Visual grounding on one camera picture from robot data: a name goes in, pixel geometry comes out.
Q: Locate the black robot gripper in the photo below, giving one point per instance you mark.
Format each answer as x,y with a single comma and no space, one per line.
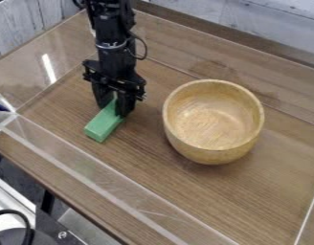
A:
112,76

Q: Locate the green rectangular block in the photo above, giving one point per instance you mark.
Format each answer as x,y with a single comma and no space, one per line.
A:
102,123

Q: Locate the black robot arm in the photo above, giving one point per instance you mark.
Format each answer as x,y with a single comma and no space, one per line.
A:
112,19

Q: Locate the light wooden bowl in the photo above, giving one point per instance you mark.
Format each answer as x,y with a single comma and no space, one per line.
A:
212,120

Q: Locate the black table leg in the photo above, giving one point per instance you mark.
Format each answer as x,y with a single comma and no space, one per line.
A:
47,202

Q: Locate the clear acrylic tray wall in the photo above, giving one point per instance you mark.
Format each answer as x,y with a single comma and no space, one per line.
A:
130,184

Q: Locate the grey metal base plate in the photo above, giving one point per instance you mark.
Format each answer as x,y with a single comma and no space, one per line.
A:
85,230

